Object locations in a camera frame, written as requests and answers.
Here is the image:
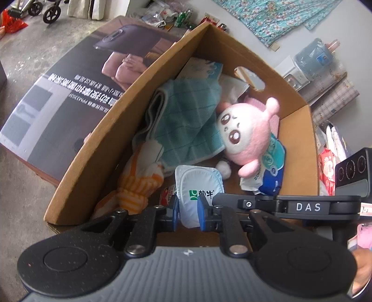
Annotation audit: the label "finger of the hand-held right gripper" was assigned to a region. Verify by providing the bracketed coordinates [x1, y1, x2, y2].
[212, 193, 288, 214]

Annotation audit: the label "small red white packet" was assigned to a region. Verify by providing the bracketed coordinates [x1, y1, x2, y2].
[159, 184, 178, 208]

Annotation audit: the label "orange striped cloth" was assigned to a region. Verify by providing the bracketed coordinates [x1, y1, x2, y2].
[91, 142, 165, 220]

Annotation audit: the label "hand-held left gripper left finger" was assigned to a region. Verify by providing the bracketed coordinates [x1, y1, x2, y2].
[73, 195, 181, 257]

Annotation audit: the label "clear patterned rolled sheet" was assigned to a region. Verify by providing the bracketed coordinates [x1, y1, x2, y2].
[299, 62, 348, 103]

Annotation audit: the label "pile of plastic bags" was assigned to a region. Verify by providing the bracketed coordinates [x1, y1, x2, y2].
[128, 0, 181, 28]

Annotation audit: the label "blue tissue packet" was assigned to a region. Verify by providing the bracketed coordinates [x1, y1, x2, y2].
[240, 135, 287, 196]

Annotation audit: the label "person's right hand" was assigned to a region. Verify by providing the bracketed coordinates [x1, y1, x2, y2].
[352, 250, 372, 297]

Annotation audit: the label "pink cloth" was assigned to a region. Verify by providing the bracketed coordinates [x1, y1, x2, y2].
[347, 223, 372, 252]

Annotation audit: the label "blue water jug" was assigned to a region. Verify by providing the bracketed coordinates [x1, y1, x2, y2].
[293, 38, 342, 77]

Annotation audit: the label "teal checked towel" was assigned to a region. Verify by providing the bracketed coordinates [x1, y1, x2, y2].
[132, 78, 227, 177]

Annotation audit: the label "white yogurt pouch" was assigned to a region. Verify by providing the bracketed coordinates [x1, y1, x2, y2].
[174, 165, 225, 230]

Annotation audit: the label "white plastic bags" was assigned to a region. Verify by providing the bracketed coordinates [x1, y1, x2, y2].
[315, 122, 356, 163]

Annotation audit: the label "white leaning boards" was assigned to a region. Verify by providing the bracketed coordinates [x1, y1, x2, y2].
[68, 0, 131, 18]

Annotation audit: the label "large dark printed carton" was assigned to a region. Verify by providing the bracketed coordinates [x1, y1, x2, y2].
[0, 16, 189, 186]

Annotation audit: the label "pink plush toy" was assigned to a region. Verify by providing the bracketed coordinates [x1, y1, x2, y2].
[215, 97, 281, 178]

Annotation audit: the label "wheelchair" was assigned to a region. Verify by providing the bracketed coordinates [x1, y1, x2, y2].
[6, 0, 70, 24]

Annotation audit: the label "white pompom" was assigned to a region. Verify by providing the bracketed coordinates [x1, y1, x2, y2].
[216, 160, 232, 178]

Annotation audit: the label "teal floral cloth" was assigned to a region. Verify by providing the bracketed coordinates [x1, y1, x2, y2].
[215, 0, 343, 47]

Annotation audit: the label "white water dispenser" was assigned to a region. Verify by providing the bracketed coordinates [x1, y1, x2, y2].
[275, 56, 310, 90]

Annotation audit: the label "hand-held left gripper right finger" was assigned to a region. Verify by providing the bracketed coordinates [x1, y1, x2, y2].
[197, 196, 292, 257]

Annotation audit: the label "red white plastic packet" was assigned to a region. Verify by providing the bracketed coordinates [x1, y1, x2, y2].
[318, 148, 338, 196]

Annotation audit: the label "red packaged goods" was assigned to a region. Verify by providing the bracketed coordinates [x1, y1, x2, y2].
[200, 13, 230, 31]

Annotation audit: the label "checked rolled mat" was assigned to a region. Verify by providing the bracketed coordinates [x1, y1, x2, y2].
[312, 83, 361, 127]

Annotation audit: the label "clear plastic bundle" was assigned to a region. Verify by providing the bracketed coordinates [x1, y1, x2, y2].
[219, 74, 250, 102]

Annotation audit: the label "red plastic bag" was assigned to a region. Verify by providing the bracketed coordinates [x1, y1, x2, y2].
[0, 10, 28, 34]

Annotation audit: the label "white blue paper packet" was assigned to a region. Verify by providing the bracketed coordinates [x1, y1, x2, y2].
[176, 56, 224, 83]

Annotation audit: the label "brown cardboard box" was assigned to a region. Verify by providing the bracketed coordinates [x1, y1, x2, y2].
[43, 22, 320, 241]

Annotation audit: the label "green bottles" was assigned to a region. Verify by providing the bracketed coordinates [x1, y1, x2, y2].
[174, 10, 194, 29]

